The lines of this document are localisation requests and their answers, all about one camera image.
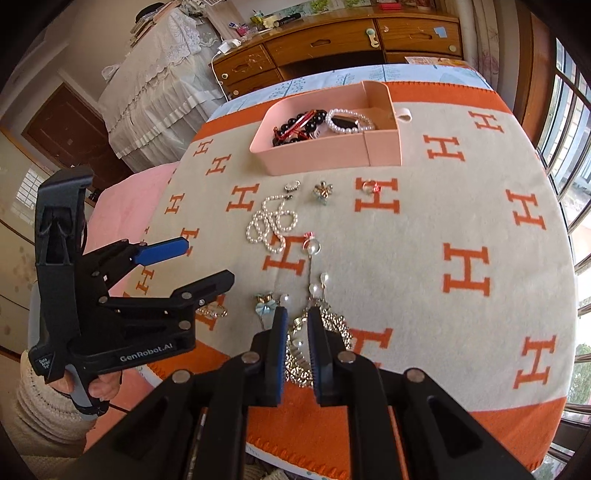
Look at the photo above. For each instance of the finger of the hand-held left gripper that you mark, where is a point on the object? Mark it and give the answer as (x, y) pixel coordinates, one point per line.
(161, 250)
(203, 287)

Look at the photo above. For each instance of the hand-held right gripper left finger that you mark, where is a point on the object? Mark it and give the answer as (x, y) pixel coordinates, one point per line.
(278, 357)

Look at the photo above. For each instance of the silver ear cuff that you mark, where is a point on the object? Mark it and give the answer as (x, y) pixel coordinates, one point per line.
(292, 187)

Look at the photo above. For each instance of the person's left hand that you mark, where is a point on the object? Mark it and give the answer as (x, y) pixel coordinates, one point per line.
(105, 386)

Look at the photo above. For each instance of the blue bow earring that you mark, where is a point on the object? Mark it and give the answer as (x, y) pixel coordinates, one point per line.
(265, 305)

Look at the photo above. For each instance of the pink jewelry box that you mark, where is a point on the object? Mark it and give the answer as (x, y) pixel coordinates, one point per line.
(318, 154)

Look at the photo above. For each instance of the floral curtain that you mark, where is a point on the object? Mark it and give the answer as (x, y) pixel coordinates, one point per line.
(482, 41)

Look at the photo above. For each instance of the pearl pendant with red bow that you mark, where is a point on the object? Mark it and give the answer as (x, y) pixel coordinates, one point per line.
(313, 249)

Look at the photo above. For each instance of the flower-shaped brooch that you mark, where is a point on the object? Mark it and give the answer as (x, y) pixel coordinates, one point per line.
(323, 192)

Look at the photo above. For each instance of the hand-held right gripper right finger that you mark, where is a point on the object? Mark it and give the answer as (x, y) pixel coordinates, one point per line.
(316, 357)

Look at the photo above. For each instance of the orange and beige printed blanket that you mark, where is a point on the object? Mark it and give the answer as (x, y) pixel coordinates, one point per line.
(438, 221)

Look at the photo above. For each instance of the barred window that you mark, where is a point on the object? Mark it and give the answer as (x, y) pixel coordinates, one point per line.
(570, 138)

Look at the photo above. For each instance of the brown wooden door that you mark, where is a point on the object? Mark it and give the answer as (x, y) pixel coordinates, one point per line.
(69, 134)

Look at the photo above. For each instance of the leaf-print light blue bedsheet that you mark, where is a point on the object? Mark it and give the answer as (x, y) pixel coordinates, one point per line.
(300, 82)

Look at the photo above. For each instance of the pink blanket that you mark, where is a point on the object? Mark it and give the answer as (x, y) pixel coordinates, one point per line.
(124, 207)

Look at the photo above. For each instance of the white lace furniture cover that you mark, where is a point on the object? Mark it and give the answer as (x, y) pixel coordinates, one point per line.
(157, 87)

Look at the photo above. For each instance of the double pearl drop earring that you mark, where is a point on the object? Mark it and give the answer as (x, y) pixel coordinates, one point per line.
(315, 290)

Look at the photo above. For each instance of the person's left forearm white sleeve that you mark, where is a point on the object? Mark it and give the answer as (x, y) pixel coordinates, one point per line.
(44, 415)

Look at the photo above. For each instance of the wooden dresser with drawers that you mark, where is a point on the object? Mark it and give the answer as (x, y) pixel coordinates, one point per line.
(300, 46)

